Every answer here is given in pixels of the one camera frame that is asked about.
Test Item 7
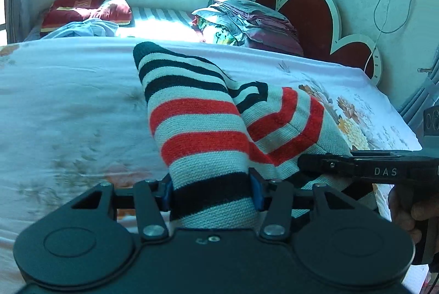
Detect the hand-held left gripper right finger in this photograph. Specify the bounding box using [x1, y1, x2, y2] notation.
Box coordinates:
[249, 168, 376, 242]

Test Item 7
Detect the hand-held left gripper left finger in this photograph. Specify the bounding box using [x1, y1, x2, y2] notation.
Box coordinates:
[70, 173, 174, 243]

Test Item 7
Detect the stack of folded bedding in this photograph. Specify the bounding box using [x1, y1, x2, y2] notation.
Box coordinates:
[191, 0, 304, 57]

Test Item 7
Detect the light blue cloth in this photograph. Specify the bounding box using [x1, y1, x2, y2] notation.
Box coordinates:
[41, 18, 119, 40]

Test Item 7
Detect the dark red pillow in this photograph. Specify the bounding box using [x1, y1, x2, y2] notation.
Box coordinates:
[40, 0, 133, 34]

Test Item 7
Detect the floral bed sheet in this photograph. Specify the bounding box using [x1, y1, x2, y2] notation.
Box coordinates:
[0, 37, 423, 294]

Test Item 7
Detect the striped knit sweater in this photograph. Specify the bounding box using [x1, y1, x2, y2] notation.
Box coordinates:
[133, 41, 378, 231]

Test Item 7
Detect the white charger cable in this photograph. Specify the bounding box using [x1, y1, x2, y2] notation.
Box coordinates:
[364, 0, 429, 75]

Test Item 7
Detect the person's right hand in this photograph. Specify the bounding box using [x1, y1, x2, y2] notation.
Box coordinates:
[389, 187, 430, 244]

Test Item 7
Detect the grey-blue cloth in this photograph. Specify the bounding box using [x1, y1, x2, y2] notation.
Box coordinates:
[399, 43, 439, 130]

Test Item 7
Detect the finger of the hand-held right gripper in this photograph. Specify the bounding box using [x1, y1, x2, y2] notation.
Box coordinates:
[297, 152, 371, 183]

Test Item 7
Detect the striped mattress sheet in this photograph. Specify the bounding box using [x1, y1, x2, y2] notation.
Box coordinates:
[117, 7, 206, 43]

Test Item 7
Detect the red heart-shaped headboard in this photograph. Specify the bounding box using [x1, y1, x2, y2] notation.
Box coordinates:
[253, 0, 383, 86]

